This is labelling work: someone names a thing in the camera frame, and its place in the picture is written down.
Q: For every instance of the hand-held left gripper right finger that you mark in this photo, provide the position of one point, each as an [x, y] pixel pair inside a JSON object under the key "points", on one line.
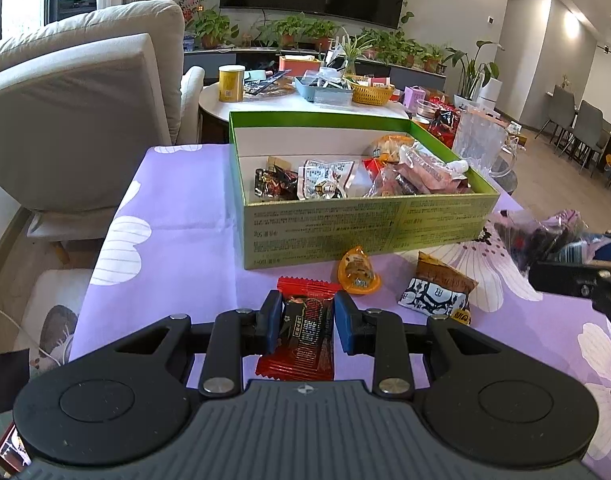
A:
{"points": [[345, 325]]}

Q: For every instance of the white printed snack packet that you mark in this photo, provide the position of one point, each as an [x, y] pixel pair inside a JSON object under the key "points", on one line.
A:
{"points": [[328, 177]]}

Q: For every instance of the row of potted plants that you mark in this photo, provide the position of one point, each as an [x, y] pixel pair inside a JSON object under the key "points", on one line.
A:
{"points": [[295, 27]]}

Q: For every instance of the round white table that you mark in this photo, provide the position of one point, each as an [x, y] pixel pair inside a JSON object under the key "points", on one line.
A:
{"points": [[265, 107]]}

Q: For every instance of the blue grey plastic basket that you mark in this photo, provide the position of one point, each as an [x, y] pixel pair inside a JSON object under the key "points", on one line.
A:
{"points": [[325, 91]]}

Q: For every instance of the yellow canister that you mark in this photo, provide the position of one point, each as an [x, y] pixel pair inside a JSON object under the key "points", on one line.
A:
{"points": [[231, 84]]}

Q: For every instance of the purple floral tablecloth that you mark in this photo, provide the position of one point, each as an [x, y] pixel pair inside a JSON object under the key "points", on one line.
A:
{"points": [[185, 240]]}

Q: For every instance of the red snack bag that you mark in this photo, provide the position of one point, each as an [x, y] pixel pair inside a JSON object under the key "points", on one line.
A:
{"points": [[443, 120]]}

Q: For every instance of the clear packet pink sausages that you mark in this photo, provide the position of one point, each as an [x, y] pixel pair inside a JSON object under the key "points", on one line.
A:
{"points": [[425, 175]]}

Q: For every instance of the brown white black packet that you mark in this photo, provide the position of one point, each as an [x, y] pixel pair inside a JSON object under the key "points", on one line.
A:
{"points": [[443, 292]]}

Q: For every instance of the clear purple snack packet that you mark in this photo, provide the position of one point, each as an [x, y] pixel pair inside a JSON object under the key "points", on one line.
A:
{"points": [[535, 232]]}

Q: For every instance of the yellow woven basket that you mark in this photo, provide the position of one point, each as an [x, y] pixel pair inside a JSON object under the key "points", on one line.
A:
{"points": [[370, 94]]}

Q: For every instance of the orange tissue box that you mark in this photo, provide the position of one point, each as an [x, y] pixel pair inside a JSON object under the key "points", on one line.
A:
{"points": [[298, 65]]}

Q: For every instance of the beige recliner armchair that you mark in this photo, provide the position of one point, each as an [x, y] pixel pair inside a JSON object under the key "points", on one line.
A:
{"points": [[85, 110]]}

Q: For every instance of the small dark red packet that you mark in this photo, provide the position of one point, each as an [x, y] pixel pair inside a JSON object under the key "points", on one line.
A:
{"points": [[275, 184]]}

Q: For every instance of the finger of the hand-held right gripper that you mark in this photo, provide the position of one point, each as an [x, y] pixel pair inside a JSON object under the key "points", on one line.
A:
{"points": [[610, 249], [560, 276]]}

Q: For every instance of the red black candy packet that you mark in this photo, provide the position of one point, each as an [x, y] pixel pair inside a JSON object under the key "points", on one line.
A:
{"points": [[305, 335]]}

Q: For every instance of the orange jelly cup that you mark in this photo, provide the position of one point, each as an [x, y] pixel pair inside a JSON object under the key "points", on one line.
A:
{"points": [[358, 270]]}

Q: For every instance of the red berry plant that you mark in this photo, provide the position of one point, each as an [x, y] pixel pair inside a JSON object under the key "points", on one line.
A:
{"points": [[186, 5]]}

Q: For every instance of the spider plant in vase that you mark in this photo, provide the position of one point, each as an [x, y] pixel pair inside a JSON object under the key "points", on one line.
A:
{"points": [[353, 47]]}

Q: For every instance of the green cardboard box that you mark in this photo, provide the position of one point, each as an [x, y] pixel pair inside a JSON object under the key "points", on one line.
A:
{"points": [[325, 232]]}

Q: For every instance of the tall plant in white pot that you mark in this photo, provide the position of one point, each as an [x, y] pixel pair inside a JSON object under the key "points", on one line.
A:
{"points": [[473, 70]]}

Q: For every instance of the pink box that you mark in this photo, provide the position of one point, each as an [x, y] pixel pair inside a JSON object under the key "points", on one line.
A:
{"points": [[414, 97]]}

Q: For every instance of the white humidifier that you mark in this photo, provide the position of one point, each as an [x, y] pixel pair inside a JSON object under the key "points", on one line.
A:
{"points": [[488, 94]]}

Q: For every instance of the grey television cabinet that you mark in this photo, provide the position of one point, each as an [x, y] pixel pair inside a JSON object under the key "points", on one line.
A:
{"points": [[210, 60]]}

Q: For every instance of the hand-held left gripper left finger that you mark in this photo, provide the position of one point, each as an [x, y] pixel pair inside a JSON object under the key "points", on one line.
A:
{"points": [[271, 325]]}

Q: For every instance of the clear glass mug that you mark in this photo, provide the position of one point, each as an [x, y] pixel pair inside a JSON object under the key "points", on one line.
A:
{"points": [[480, 142]]}

